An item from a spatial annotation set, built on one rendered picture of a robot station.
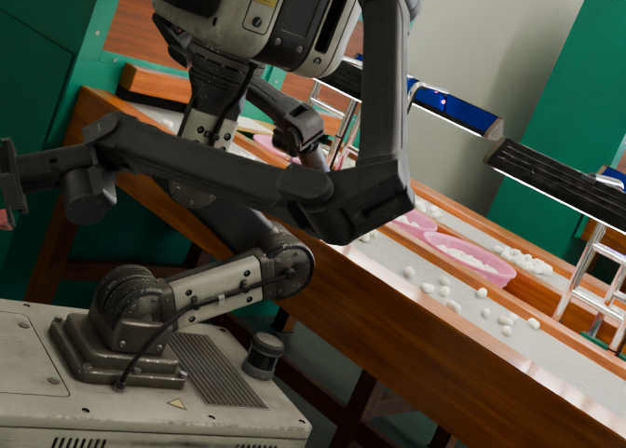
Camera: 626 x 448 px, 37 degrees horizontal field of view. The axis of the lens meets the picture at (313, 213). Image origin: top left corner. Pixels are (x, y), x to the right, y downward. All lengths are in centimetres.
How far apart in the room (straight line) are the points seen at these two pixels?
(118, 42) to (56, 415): 145
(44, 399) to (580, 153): 386
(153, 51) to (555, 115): 283
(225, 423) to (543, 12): 415
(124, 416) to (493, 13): 392
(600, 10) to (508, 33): 51
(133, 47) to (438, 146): 274
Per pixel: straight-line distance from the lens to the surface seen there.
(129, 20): 283
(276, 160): 276
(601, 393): 200
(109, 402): 172
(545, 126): 525
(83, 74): 279
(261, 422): 185
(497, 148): 220
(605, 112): 510
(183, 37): 229
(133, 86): 282
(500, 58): 542
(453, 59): 512
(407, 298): 193
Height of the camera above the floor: 127
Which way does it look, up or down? 13 degrees down
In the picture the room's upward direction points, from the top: 22 degrees clockwise
